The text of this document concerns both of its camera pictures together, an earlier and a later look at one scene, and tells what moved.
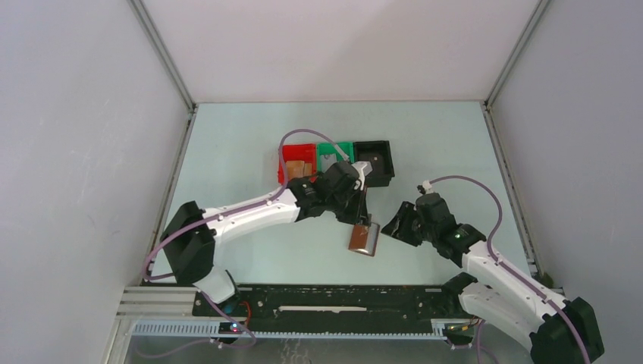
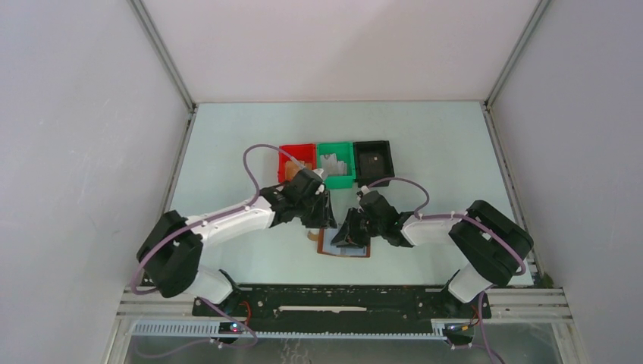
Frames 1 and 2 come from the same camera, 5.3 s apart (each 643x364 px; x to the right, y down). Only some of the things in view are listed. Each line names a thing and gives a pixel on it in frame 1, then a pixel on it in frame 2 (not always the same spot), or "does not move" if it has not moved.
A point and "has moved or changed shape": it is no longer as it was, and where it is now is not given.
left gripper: [353, 217] to [324, 218]
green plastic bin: [329, 148] does not move
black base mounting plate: [340, 302] does not move
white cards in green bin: [326, 160] does not move
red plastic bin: [298, 160] does not move
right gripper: [398, 230] to [348, 236]
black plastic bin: [378, 154] does not move
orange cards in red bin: [298, 168] does not move
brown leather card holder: [364, 238] has moved or changed shape
